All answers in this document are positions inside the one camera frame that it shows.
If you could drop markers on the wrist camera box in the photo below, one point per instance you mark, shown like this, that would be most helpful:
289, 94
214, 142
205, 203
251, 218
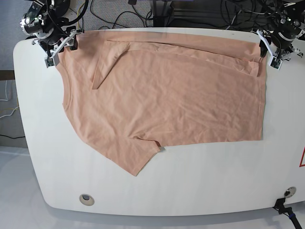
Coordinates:
50, 62
275, 63

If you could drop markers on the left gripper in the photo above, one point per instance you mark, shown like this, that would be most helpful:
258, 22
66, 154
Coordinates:
269, 43

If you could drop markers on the black table leg frame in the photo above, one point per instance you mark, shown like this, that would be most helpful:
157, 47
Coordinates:
161, 12

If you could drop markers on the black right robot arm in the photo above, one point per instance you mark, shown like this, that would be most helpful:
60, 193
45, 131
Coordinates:
44, 15

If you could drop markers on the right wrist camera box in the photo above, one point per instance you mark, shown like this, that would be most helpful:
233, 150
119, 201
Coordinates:
50, 62

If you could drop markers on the table grommet hole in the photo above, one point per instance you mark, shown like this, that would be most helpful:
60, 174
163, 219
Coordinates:
290, 192
86, 200

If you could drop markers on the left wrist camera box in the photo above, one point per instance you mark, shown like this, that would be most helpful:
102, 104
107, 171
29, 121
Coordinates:
275, 63

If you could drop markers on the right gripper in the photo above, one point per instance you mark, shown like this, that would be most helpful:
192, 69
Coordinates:
54, 43

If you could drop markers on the red triangle sticker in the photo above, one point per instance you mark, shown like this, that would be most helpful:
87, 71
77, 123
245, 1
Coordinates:
302, 162

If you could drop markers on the black clamp with cable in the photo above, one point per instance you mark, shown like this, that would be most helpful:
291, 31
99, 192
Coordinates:
281, 209

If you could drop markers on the right table grommet hole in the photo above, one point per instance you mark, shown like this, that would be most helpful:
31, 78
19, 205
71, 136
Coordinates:
290, 192

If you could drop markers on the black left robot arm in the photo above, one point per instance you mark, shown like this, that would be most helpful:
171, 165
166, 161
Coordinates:
277, 23

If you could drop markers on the left table grommet hole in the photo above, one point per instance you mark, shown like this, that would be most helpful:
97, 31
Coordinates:
86, 200

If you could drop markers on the peach T-shirt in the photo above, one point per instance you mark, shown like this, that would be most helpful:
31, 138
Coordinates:
128, 94

